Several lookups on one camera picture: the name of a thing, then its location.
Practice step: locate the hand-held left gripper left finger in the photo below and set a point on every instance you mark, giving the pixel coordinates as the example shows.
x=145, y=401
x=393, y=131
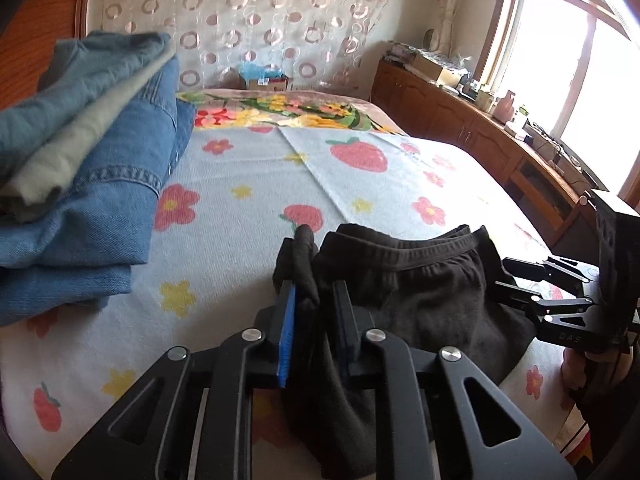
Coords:
x=287, y=335

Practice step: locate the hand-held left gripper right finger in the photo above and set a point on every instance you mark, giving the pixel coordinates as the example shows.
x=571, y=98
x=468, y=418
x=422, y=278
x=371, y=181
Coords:
x=342, y=320

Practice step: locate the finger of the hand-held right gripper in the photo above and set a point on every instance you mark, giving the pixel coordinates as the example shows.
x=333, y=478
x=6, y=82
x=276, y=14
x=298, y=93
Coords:
x=530, y=297
x=545, y=270

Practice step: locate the black pants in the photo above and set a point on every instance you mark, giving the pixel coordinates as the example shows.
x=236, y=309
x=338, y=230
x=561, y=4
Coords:
x=430, y=300

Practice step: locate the grey-green folded pants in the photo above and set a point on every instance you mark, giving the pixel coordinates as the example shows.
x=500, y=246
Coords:
x=85, y=145

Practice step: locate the person's right hand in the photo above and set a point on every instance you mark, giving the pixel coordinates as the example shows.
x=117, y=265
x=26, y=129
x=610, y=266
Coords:
x=570, y=375

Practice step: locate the white box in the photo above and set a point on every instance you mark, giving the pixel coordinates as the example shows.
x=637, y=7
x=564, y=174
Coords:
x=517, y=127

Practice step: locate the person's dark clothing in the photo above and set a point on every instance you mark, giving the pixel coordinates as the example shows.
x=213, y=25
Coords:
x=612, y=440

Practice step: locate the white flowered blanket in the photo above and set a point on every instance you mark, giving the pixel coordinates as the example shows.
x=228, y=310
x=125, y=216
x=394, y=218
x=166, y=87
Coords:
x=250, y=170

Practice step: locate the wooden cabinet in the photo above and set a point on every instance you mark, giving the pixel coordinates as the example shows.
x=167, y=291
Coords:
x=450, y=110

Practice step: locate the window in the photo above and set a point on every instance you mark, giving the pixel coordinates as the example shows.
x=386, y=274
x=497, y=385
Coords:
x=565, y=60

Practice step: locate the blue denim folded jeans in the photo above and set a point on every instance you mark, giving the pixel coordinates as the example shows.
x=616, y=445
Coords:
x=100, y=220

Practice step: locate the open cardboard box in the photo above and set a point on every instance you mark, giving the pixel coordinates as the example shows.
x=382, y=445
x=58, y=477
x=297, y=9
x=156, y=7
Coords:
x=440, y=71

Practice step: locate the small cardboard box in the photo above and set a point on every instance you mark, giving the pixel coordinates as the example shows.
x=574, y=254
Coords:
x=270, y=84

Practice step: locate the blue plastic bag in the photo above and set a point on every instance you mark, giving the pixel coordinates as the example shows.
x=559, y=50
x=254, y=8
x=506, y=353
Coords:
x=257, y=71

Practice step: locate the floral window curtain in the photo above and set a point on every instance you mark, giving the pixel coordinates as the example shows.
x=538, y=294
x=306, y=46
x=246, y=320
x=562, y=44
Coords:
x=465, y=5

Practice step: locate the circle patterned sheer curtain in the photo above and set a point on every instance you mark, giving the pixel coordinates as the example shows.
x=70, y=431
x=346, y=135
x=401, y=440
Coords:
x=240, y=15

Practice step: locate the light blue folded jeans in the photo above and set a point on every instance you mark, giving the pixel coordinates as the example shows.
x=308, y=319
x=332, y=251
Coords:
x=75, y=80

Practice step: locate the wooden wardrobe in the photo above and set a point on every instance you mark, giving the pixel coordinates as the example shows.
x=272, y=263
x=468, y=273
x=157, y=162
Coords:
x=40, y=25

